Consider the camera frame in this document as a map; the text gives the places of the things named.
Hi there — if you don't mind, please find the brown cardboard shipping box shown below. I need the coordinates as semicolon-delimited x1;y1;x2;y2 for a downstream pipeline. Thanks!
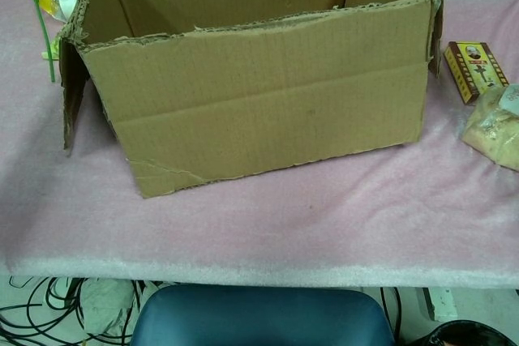
58;0;445;199

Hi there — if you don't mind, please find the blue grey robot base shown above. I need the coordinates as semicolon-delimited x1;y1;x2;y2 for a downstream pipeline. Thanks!
130;284;397;346

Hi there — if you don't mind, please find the red yellow seasoning box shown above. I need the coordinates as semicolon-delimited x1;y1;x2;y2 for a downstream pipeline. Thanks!
444;41;511;106

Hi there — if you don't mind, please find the pink fleece tablecloth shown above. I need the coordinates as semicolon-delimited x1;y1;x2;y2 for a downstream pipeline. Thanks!
0;0;519;290

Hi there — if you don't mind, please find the white crumpled plastic bag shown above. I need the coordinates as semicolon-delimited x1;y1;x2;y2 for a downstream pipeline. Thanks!
79;279;135;337

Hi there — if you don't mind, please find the clear bag beige food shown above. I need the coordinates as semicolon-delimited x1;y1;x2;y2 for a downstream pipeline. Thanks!
461;84;519;171

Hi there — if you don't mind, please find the black round bin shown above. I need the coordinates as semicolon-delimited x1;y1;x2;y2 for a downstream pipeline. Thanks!
417;319;518;346

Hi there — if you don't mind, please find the white table leg bracket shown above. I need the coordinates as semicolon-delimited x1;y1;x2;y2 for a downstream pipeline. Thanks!
421;287;459;321

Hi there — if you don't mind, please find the black coiled floor cable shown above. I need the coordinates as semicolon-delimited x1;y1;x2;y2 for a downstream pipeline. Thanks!
0;276;88;346

